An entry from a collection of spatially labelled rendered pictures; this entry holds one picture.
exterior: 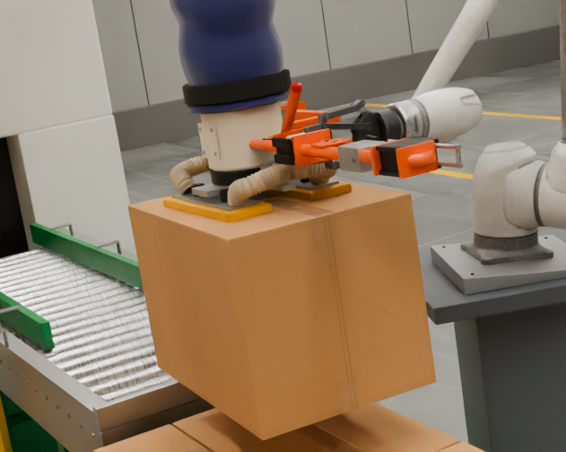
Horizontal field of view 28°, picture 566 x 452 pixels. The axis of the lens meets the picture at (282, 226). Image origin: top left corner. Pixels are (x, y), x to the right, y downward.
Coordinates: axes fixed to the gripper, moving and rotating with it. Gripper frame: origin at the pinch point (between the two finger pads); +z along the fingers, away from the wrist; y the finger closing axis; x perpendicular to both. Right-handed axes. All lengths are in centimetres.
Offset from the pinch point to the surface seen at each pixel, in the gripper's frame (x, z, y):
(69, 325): 152, 10, 65
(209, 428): 39, 14, 66
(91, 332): 141, 6, 66
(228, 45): 17.1, 4.7, -20.7
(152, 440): 43, 27, 66
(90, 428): 64, 34, 66
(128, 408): 56, 27, 61
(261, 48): 15.4, -1.7, -18.9
